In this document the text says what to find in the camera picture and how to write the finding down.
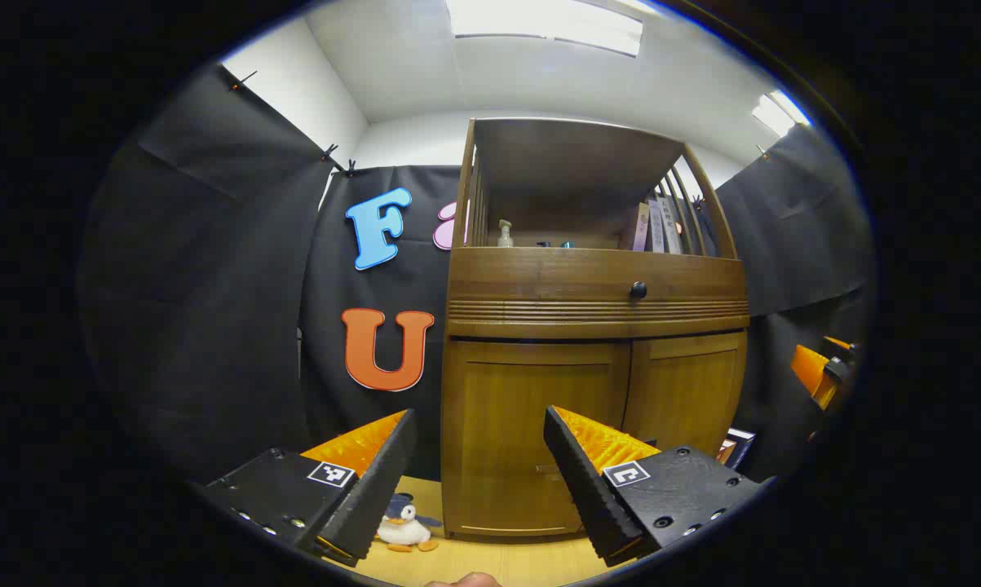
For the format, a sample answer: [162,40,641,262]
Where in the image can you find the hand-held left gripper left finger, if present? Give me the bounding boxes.
[201,408,418,569]

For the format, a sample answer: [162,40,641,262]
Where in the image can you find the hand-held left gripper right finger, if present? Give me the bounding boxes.
[543,405,764,568]

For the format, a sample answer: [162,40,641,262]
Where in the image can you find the wooden cabinet door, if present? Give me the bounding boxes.
[623,330,748,459]
[443,341,631,539]

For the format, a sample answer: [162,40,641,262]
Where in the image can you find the wooden double-door shoe cabinet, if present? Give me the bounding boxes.
[440,117,750,543]

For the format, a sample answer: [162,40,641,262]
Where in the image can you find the wooden cabinet drawer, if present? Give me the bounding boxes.
[448,247,750,324]

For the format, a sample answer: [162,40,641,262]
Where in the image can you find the penguin plush toy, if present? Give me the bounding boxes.
[376,493,442,554]

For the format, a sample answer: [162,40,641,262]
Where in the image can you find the dark flat box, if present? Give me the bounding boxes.
[717,427,757,471]

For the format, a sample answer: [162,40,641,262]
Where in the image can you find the pale grey book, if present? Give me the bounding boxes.
[658,196,683,254]

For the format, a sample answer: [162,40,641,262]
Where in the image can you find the small ceiling light panel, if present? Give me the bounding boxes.
[753,90,811,137]

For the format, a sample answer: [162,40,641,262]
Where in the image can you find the black backdrop cloth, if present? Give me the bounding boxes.
[78,61,874,483]

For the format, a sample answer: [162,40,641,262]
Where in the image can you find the large ceiling light panel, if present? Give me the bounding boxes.
[445,0,646,57]

